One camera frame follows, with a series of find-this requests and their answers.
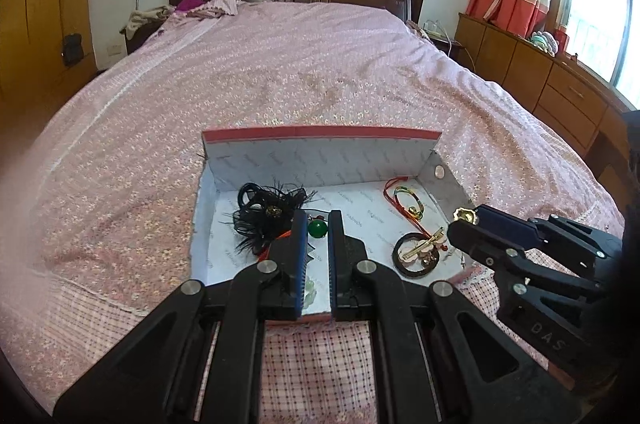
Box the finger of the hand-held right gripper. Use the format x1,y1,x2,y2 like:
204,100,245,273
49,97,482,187
447,220,602,301
474,204,624,255

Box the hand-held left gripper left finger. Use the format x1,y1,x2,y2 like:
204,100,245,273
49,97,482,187
52,210,309,424

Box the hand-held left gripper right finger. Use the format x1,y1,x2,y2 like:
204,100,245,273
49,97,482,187
327,210,583,424

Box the black hair tie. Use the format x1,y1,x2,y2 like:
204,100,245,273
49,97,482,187
391,231,442,279

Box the red cardboard box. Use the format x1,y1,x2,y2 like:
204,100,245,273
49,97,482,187
189,128,481,322

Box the black feather hair clip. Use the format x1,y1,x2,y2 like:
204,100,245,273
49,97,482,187
220,178,321,257

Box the pink pearl hair clip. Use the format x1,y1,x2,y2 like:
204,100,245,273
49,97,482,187
400,228,447,265

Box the plaid floral bed sheet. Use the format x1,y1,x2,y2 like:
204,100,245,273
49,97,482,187
10,269,571,424

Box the low wooden cabinet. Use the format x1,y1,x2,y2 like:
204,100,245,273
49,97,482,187
452,12,636,185

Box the pastel plush toy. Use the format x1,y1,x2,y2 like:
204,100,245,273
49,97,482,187
530,31,560,54

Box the pink floral bedspread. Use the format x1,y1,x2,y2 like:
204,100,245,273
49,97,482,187
10,0,626,320

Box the wooden nightstand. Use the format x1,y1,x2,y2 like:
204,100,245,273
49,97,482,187
420,20,466,59

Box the window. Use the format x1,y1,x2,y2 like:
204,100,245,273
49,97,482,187
565,0,640,104

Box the pink striped cloth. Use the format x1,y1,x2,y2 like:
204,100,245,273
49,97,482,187
172,0,243,20

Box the beige clothes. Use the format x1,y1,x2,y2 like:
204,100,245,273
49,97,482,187
120,5,176,39

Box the small black bag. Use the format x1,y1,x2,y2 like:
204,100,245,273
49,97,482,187
61,34,83,65

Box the yellow wooden wardrobe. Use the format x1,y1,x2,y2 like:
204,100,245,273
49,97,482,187
0,0,98,104

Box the red braided cord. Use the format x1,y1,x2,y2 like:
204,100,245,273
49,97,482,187
384,177,435,235

